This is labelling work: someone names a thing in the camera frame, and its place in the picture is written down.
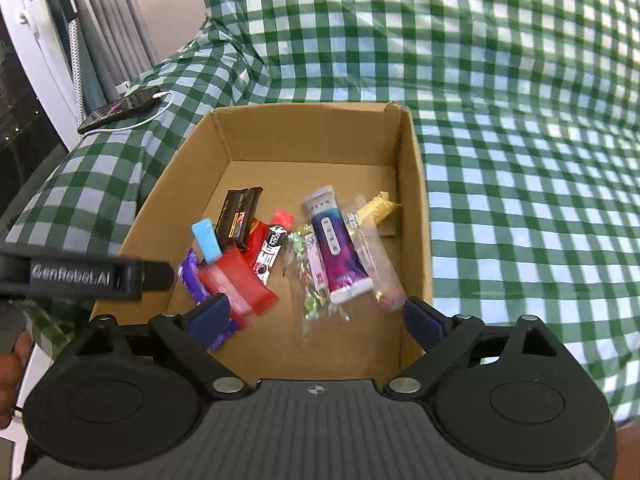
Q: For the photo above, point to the white charger plug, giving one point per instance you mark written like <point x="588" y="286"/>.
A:
<point x="124" y="88"/>

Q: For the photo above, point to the white topped magenta packet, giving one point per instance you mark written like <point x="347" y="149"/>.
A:
<point x="335" y="245"/>

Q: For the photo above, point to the black smartphone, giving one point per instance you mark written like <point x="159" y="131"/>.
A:
<point x="117" y="109"/>

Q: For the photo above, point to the green checked blanket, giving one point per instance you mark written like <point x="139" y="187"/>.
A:
<point x="500" y="110"/>

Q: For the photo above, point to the light blue stick packet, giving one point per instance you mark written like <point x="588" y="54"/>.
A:
<point x="206" y="240"/>

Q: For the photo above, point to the orange red snack packet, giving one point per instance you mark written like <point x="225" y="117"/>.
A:
<point x="255" y="232"/>

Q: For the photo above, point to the dark brown chocolate bar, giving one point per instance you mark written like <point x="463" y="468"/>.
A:
<point x="237" y="215"/>

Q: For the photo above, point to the purple snack packet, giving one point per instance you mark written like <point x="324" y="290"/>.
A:
<point x="192" y="277"/>

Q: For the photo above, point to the grey curtain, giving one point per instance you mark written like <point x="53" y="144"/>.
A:
<point x="115" y="25"/>

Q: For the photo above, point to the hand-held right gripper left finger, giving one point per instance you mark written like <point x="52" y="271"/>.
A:
<point x="210" y="317"/>

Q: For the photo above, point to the yellow snack bar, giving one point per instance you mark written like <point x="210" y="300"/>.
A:
<point x="380" y="207"/>

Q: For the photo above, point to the clear bag of candies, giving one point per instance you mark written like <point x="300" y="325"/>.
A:
<point x="312" y="270"/>

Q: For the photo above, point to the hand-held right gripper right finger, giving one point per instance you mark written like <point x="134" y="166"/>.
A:
<point x="425" y="320"/>

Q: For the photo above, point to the small red black candy bar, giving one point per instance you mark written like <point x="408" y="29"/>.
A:
<point x="270" y="252"/>

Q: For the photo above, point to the teal curtain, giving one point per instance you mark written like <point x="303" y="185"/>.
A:
<point x="92" y="80"/>

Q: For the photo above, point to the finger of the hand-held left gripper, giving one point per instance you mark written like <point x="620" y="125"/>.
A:
<point x="160" y="276"/>

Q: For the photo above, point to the brown cardboard box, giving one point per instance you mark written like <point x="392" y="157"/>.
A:
<point x="310" y="140"/>

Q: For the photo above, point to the person's left hand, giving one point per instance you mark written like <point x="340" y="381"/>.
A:
<point x="12" y="380"/>

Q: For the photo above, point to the white window frame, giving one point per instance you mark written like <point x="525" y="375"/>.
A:
<point x="40" y="60"/>

